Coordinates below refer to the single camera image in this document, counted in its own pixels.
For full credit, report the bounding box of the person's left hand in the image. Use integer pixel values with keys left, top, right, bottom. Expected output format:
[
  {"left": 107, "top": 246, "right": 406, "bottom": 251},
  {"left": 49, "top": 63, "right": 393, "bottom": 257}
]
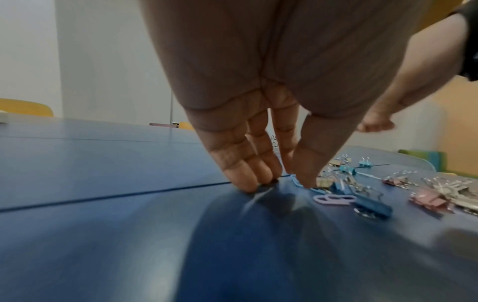
[{"left": 137, "top": 0, "right": 430, "bottom": 194}]

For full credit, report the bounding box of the person's right hand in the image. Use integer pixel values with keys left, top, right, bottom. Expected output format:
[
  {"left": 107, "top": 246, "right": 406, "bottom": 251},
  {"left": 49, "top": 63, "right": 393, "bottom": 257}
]
[{"left": 356, "top": 11, "right": 466, "bottom": 133}]

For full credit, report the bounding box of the group of pastel binder clips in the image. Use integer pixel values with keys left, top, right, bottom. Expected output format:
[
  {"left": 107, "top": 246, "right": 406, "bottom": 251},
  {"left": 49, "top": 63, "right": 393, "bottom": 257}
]
[{"left": 317, "top": 155, "right": 478, "bottom": 220}]

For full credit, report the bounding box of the black marker wristband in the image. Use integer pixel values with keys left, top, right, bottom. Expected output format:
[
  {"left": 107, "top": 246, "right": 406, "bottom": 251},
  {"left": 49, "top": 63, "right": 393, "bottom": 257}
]
[{"left": 457, "top": 0, "right": 478, "bottom": 82}]

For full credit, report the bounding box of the green chair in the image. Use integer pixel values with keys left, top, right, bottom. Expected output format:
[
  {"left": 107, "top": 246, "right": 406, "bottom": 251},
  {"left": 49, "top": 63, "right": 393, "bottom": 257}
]
[{"left": 397, "top": 148, "right": 449, "bottom": 173}]

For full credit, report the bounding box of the large yellow chair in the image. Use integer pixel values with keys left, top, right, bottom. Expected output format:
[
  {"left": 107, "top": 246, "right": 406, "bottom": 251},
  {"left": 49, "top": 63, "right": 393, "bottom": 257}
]
[{"left": 0, "top": 99, "right": 54, "bottom": 117}]

